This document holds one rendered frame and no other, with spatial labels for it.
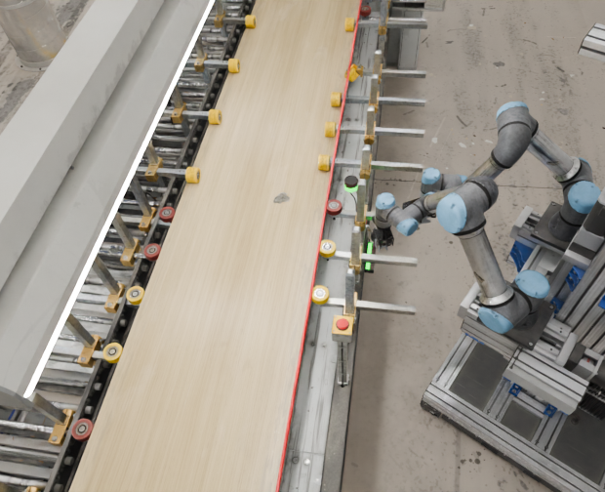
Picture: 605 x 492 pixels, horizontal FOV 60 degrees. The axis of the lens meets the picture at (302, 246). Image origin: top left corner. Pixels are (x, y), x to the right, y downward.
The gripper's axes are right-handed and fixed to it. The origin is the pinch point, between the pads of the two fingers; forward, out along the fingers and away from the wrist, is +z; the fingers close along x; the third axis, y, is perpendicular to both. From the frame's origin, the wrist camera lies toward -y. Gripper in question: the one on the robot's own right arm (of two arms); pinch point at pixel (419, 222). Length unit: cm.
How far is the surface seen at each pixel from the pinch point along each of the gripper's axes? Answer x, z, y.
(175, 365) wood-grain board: -90, -9, -95
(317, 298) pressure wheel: -53, -9, -42
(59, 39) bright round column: 236, 60, -333
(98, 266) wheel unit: -58, -27, -135
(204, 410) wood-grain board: -107, -9, -79
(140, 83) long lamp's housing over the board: -101, -156, -55
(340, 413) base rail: -94, 12, -28
